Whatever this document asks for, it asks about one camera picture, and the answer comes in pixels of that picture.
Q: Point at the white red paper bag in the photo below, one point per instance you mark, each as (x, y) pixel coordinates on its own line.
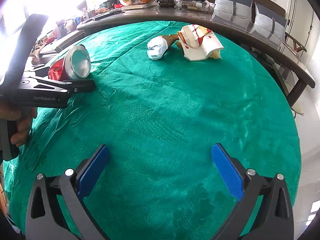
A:
(198, 42)

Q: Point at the dark wooden coffee table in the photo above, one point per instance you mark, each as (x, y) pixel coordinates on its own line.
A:
(239, 31)

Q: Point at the crushed red soda can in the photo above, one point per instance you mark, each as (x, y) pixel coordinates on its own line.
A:
(75, 65)

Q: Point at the beige sausage snack package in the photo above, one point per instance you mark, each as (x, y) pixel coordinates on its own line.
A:
(215, 55)

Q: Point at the glass bowl of dark fruit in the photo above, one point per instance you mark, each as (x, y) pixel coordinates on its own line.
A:
(195, 5)

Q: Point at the fruit tray with orange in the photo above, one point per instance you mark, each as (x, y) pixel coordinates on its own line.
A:
(136, 4)

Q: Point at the black remote control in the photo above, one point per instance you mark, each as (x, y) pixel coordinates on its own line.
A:
(107, 14)

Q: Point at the grey pillow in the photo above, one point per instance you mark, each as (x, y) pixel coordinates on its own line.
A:
(233, 12)
(268, 25)

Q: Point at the green tablecloth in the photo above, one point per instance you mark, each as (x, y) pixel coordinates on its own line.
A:
(160, 120)

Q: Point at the person's left hand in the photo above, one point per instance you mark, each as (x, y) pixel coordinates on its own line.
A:
(11, 113)

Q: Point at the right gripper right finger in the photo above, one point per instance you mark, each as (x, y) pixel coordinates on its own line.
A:
(244, 187)

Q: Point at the grey pillow far right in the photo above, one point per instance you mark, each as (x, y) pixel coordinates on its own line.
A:
(268, 25)

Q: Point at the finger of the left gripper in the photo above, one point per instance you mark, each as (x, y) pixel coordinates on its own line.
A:
(41, 87)

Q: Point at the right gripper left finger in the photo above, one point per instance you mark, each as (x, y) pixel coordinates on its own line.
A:
(77, 184)

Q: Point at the beige rolling stool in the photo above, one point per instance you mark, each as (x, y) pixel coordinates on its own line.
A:
(297, 108)

